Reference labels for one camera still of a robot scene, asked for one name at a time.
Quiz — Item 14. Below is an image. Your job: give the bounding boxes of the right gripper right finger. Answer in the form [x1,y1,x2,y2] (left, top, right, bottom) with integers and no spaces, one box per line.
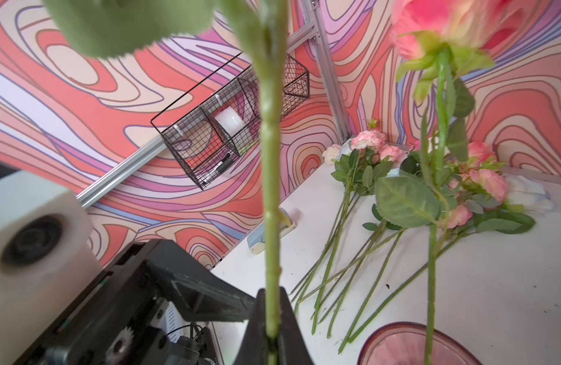
[277,287,314,365]

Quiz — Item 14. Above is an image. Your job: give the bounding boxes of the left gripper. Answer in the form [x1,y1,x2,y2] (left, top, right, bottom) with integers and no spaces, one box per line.
[14,240,255,364]

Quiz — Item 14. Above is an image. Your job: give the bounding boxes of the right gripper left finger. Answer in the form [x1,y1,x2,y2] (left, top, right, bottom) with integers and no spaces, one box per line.
[234,288,268,365]

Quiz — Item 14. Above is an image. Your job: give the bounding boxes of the salmon pink rose stem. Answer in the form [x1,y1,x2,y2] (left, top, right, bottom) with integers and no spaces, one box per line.
[316,182,510,341]

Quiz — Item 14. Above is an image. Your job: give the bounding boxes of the light pink carnation stem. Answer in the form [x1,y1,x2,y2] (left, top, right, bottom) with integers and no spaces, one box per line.
[44,1,288,364]

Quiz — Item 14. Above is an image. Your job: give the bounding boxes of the dark pink rose stem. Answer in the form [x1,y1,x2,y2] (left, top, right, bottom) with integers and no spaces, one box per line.
[375,1,535,363]

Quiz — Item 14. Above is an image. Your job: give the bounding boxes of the pink glass vase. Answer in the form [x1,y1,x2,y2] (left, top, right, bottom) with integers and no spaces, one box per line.
[357,322,481,364]

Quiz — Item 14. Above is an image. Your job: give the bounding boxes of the blue stapler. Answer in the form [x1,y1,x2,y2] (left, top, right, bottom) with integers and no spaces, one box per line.
[247,207,298,256]

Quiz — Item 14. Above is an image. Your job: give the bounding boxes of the pink flower bunch on table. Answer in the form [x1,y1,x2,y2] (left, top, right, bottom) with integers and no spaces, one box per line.
[290,119,407,332]

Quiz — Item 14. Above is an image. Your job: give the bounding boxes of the black marker pen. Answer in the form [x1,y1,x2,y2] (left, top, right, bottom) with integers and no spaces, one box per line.
[201,153,234,185]

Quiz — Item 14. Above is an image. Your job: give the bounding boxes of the grey tape roll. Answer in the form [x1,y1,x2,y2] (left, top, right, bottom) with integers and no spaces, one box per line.
[215,106,246,137]

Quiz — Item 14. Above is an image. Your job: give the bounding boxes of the white rose stem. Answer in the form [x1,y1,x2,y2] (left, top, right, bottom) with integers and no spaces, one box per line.
[336,182,561,364]

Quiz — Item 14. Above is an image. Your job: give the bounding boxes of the left wire basket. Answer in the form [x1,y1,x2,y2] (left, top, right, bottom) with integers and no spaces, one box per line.
[150,51,311,191]

